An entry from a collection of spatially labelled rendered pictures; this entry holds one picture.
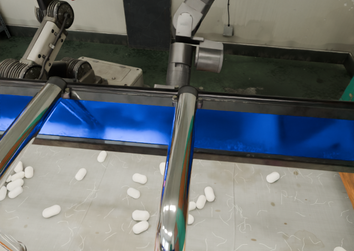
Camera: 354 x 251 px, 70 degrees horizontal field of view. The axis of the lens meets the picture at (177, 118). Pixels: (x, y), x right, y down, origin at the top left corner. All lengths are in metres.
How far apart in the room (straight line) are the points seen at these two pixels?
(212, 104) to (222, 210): 0.37
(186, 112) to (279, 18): 2.31
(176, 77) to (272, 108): 0.33
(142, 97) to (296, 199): 0.49
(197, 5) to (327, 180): 0.53
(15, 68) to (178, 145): 0.91
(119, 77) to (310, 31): 1.79
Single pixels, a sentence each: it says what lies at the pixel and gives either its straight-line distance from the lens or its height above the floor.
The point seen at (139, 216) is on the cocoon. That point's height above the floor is 0.76.
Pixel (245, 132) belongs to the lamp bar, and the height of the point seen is 1.08.
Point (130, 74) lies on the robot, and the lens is 1.46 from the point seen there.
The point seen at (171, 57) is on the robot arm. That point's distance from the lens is 0.61.
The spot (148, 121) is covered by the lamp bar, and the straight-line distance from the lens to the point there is 0.29.
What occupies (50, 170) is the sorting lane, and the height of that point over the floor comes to 0.74.
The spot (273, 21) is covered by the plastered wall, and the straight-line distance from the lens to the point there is 2.53.
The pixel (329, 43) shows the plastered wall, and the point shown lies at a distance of 2.73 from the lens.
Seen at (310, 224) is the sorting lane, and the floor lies 0.74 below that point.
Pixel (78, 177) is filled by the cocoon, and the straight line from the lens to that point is 0.68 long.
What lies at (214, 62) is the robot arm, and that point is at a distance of 0.61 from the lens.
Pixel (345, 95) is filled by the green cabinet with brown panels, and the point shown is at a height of 0.86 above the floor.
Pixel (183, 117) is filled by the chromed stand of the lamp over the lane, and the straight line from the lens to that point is 0.24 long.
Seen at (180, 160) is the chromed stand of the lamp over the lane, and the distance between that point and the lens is 0.21.
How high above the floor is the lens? 1.29
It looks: 44 degrees down
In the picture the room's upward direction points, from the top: straight up
